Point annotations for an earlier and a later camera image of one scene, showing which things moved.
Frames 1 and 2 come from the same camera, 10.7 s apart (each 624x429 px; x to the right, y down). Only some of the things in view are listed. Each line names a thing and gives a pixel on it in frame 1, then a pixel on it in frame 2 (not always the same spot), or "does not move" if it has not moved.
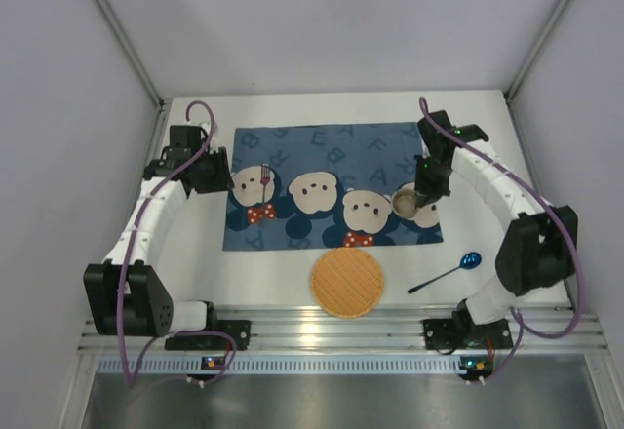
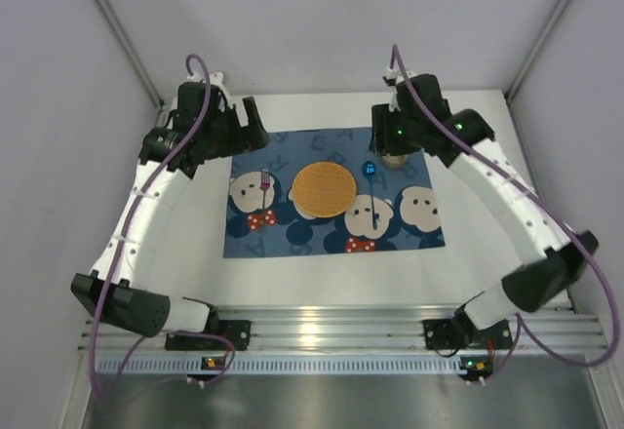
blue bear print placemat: (325, 186) does not move
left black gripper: (163, 165) to (239, 133)
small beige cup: (405, 200) to (395, 162)
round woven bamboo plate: (347, 283) to (324, 189)
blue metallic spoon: (470, 260) to (369, 170)
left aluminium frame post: (106, 8) does not move
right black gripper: (430, 191) to (385, 137)
